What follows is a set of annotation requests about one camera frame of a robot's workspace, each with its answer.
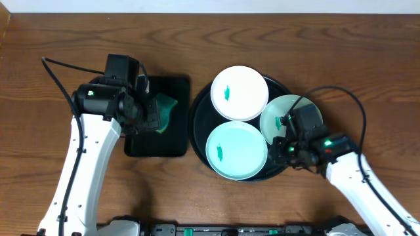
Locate green scrub sponge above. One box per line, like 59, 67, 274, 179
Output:
155, 93, 178, 134

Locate pale green plate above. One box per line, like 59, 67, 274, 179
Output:
259, 94, 324, 146

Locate light blue plate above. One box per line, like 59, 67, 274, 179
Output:
205, 121, 268, 180

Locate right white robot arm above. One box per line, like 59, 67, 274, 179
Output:
269, 134, 419, 235

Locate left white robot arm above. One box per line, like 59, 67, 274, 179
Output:
36, 83, 159, 236

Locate black rectangular tray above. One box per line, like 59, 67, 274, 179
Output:
124, 75, 190, 157

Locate white plate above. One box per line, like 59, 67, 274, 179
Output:
210, 66, 269, 121

